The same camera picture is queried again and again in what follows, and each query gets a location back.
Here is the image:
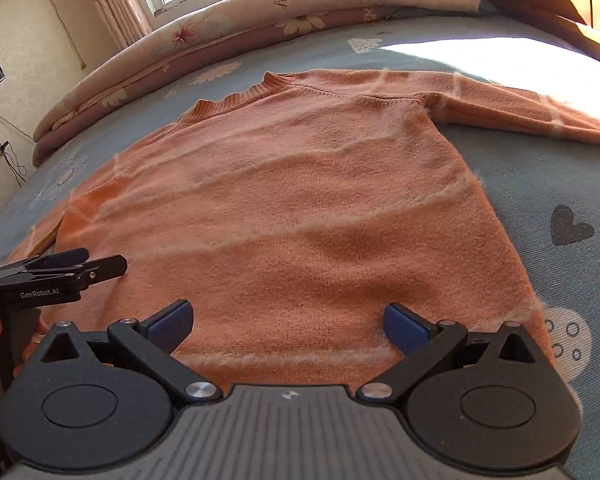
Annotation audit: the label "thin hanging wall cord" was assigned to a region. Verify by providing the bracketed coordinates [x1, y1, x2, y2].
[39, 0, 88, 70]

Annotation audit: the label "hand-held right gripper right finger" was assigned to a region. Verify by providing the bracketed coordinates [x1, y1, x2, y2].
[356, 302, 551, 403]

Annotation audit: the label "black power cables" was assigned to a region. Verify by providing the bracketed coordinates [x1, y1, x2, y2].
[0, 91, 35, 188]

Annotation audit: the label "orange knit sweater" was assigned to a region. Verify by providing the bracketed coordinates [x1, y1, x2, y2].
[7, 70, 600, 396]

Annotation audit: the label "person's left hand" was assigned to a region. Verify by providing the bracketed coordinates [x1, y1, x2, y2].
[0, 317, 50, 381]

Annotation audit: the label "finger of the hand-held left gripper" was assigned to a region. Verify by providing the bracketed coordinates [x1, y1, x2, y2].
[0, 247, 91, 276]
[77, 255, 129, 287]

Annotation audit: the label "pink floral quilt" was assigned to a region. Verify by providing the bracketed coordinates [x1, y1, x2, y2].
[32, 0, 486, 166]

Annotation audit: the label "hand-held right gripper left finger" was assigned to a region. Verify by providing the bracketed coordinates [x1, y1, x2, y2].
[27, 299, 226, 406]

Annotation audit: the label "blue floral bed sheet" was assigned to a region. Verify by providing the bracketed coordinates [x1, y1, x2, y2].
[0, 10, 600, 480]

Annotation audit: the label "pink patterned curtain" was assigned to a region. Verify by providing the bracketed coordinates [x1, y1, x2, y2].
[70, 0, 156, 53]

